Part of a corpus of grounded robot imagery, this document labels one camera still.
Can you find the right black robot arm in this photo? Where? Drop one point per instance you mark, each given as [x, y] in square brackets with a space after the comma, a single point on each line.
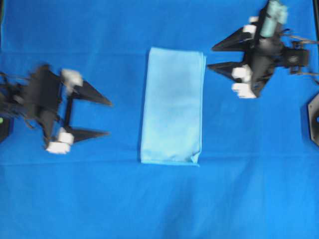
[295, 57]

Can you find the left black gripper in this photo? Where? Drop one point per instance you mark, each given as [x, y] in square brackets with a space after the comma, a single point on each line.
[42, 98]

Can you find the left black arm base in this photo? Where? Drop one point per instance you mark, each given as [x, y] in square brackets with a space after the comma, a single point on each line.
[6, 127]

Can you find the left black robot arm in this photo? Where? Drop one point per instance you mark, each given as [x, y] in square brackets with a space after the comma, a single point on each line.
[12, 106]

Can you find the right wrist camera teal tape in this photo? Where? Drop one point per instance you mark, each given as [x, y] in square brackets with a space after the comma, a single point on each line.
[276, 13]

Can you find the dark blue table cloth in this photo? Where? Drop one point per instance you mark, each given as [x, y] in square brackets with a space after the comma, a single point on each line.
[258, 173]

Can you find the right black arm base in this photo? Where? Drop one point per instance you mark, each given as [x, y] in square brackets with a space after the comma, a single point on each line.
[313, 118]

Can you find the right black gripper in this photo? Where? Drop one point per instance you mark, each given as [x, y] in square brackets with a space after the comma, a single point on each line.
[252, 73]

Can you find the light blue towel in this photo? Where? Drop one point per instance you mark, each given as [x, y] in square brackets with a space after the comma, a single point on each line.
[172, 116]

